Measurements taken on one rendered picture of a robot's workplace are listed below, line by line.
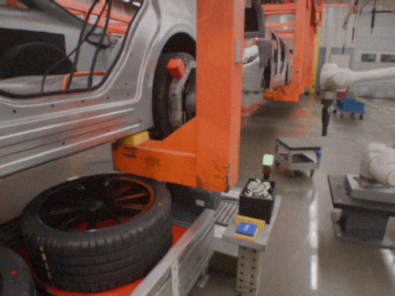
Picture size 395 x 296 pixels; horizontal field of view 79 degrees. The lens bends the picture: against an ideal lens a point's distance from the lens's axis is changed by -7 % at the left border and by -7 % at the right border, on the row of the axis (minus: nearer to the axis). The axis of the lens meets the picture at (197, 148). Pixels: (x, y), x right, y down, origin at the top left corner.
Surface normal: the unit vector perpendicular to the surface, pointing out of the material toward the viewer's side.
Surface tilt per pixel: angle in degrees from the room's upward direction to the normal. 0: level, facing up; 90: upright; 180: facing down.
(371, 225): 90
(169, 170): 90
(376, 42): 90
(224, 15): 90
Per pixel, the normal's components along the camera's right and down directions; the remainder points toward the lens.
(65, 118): 0.90, 0.13
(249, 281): -0.43, 0.26
